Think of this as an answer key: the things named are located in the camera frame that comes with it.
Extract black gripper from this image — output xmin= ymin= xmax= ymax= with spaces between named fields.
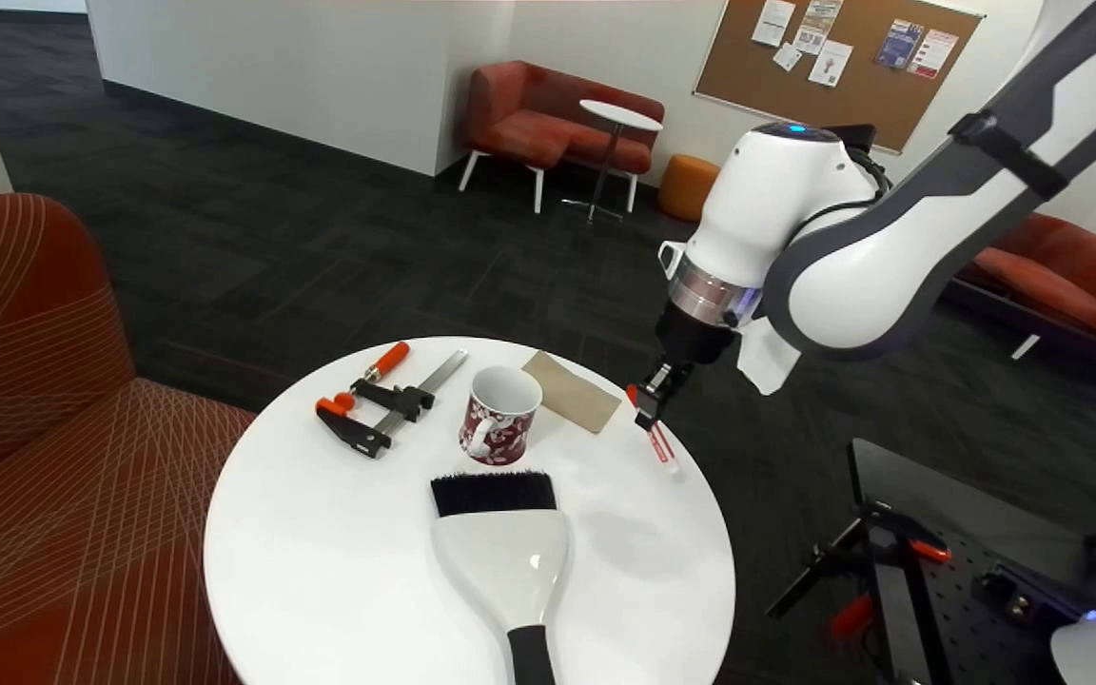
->
xmin=634 ymin=301 xmax=743 ymax=423

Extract orange-red marker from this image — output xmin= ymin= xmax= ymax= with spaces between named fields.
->
xmin=625 ymin=380 xmax=686 ymax=479

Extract red white patterned mug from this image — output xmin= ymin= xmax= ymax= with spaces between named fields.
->
xmin=451 ymin=361 xmax=549 ymax=473

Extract brown paper sheet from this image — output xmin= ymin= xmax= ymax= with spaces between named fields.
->
xmin=516 ymin=350 xmax=627 ymax=438

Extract orange round pouf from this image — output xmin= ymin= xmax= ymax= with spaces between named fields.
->
xmin=654 ymin=149 xmax=724 ymax=232

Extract white brush black bristles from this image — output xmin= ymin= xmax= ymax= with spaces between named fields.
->
xmin=427 ymin=469 xmax=575 ymax=685

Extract black orange spring clamp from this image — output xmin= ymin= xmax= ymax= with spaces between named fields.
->
xmin=763 ymin=503 xmax=959 ymax=619

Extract small round white table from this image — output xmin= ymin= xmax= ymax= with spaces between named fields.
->
xmin=555 ymin=95 xmax=664 ymax=228

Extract red armchair white legs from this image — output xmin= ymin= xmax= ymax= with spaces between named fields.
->
xmin=455 ymin=57 xmax=669 ymax=216

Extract small black orange clamp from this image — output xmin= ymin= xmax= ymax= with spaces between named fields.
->
xmin=313 ymin=386 xmax=397 ymax=460

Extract cork pin board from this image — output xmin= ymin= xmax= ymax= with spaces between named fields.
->
xmin=693 ymin=0 xmax=985 ymax=154

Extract white pinned paper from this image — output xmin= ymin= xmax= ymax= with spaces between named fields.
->
xmin=791 ymin=0 xmax=849 ymax=57
xmin=767 ymin=36 xmax=811 ymax=77
xmin=751 ymin=0 xmax=797 ymax=52
xmin=803 ymin=34 xmax=856 ymax=95

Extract red lounge bench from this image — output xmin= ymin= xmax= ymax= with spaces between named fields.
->
xmin=938 ymin=206 xmax=1096 ymax=372

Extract blue pinned flyer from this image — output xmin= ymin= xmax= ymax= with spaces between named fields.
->
xmin=876 ymin=13 xmax=928 ymax=77

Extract white red pinned flyer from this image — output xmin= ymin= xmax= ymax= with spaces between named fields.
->
xmin=904 ymin=22 xmax=962 ymax=82

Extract orange-red fabric sofa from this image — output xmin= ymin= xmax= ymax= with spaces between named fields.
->
xmin=0 ymin=186 xmax=260 ymax=685

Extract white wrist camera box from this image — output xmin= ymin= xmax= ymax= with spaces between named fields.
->
xmin=735 ymin=315 xmax=808 ymax=400

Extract large orange-handled bar clamp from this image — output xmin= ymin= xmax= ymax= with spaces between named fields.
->
xmin=346 ymin=338 xmax=477 ymax=442

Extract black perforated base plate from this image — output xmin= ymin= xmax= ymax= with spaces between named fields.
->
xmin=849 ymin=433 xmax=1096 ymax=685

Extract black arm cable strap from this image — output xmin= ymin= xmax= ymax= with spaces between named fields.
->
xmin=946 ymin=107 xmax=1071 ymax=200

